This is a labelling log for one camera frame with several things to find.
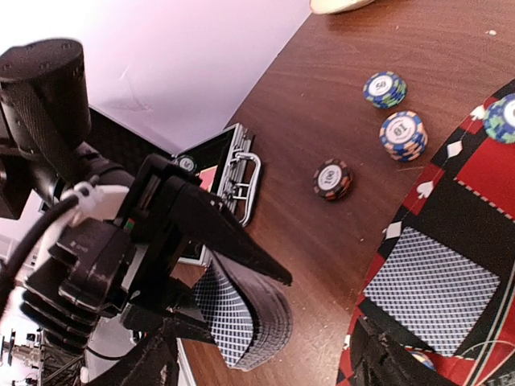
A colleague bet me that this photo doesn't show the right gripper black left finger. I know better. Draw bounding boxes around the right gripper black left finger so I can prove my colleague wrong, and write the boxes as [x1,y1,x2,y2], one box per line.
[87,321,179,386]

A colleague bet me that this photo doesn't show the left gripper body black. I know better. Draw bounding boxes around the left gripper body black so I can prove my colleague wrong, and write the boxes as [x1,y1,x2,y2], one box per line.
[21,154,201,354]

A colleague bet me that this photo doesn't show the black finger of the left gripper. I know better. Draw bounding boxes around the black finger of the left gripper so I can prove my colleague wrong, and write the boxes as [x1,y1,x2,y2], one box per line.
[171,183,293,285]

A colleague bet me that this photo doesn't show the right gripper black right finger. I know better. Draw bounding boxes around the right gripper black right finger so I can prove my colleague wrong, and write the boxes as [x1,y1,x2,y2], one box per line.
[349,316,456,385]

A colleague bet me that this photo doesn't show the dealt card sector three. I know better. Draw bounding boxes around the dealt card sector three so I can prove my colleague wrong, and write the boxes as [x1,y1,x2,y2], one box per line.
[364,227,501,356]

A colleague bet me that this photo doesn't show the blue playing card deck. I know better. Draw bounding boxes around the blue playing card deck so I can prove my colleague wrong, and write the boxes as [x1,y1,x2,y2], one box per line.
[193,254,293,372]

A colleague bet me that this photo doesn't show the blue white poker chip stack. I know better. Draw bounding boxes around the blue white poker chip stack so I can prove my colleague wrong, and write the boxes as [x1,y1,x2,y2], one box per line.
[379,111,428,162]

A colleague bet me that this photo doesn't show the green fifty chips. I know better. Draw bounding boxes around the green fifty chips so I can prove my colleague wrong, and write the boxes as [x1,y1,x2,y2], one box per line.
[483,93,515,144]

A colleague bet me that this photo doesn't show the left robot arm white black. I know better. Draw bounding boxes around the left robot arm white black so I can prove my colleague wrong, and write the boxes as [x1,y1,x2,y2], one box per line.
[1,39,292,355]

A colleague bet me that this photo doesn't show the green chip inside case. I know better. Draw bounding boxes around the green chip inside case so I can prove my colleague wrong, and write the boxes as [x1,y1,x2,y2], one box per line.
[174,154,197,174]

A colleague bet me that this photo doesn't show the aluminium poker case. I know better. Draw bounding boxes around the aluminium poker case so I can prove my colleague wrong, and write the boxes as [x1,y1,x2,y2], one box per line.
[90,104,262,266]

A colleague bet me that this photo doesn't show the brown poker chip stack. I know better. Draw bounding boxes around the brown poker chip stack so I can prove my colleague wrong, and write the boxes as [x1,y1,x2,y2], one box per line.
[313,158,353,201]

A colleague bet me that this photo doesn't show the round red black poker mat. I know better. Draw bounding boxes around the round red black poker mat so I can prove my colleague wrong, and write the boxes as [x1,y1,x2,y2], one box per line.
[336,78,515,386]

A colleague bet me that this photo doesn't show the green poker chip stack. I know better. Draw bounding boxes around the green poker chip stack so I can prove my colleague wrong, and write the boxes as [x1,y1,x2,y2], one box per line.
[363,71,407,109]

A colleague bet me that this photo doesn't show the round wooden plate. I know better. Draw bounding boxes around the round wooden plate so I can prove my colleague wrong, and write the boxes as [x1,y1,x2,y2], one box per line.
[309,0,373,15]

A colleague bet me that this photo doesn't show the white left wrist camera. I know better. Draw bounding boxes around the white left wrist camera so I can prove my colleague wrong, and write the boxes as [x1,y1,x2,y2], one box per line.
[31,180,130,274]

